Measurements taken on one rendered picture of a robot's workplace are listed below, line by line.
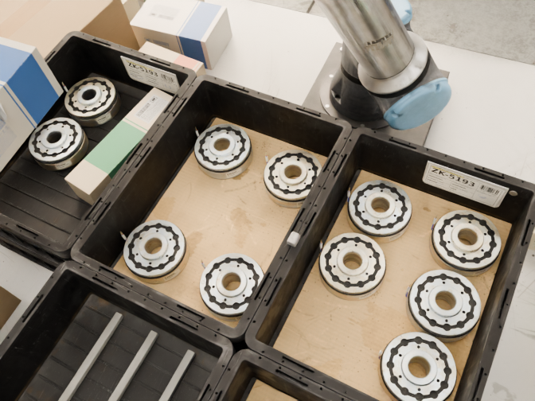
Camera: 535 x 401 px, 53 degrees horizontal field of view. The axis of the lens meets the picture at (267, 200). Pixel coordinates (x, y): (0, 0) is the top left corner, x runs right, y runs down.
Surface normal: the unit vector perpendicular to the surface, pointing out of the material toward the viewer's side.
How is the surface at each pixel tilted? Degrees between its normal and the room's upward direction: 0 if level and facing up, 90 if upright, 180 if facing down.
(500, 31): 0
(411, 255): 0
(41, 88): 90
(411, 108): 96
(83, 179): 0
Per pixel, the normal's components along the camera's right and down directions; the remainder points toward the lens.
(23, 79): 0.91, 0.31
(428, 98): 0.35, 0.84
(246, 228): -0.09, -0.50
